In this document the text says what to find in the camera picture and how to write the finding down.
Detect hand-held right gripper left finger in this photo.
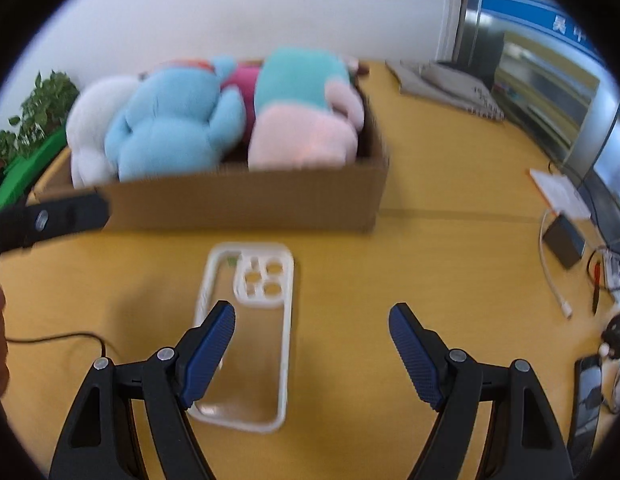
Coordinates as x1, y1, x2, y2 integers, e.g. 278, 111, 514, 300
52, 300, 237, 480

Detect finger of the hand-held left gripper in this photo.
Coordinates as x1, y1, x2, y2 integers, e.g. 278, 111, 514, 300
0, 194, 112, 261

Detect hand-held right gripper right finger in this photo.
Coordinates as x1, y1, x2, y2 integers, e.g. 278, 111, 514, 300
388, 303, 576, 480

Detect clear phone case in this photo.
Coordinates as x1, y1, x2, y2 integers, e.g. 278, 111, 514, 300
189, 242, 295, 435

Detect white plush toy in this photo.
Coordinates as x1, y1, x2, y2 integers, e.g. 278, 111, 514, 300
66, 76, 140, 188

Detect blue plush toy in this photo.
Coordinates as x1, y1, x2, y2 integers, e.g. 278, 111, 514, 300
104, 56, 245, 182

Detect cardboard box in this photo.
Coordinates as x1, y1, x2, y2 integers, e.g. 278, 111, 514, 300
32, 72, 389, 233

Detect magenta plush toy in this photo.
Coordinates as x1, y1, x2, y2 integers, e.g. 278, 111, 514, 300
225, 60, 265, 146

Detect teal and pink plush toy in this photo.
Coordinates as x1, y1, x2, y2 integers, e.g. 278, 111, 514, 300
247, 47, 368, 170

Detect green plastic object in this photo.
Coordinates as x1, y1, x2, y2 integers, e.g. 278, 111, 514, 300
0, 129, 69, 213

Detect green potted plant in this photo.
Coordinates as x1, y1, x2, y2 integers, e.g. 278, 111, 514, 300
0, 71, 80, 166

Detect black smartphone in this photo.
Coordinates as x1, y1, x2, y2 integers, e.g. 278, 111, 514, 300
566, 354, 605, 468

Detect black power adapter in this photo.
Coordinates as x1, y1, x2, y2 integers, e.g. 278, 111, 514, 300
542, 215, 587, 271

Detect red and black test leads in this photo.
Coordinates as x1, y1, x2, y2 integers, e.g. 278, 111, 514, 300
586, 247, 618, 317

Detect orange-edged white paper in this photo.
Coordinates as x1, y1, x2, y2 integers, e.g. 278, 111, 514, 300
529, 167, 591, 221

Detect grey cloth bag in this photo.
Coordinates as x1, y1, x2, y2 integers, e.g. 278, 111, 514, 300
386, 59, 506, 123

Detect thin black cable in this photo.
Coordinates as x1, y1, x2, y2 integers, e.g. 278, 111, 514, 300
4, 331, 108, 358

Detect white charging cable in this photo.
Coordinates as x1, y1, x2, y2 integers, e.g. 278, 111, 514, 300
539, 209, 574, 319

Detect blue wall sign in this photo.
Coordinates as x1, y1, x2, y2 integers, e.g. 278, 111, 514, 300
482, 0, 606, 68

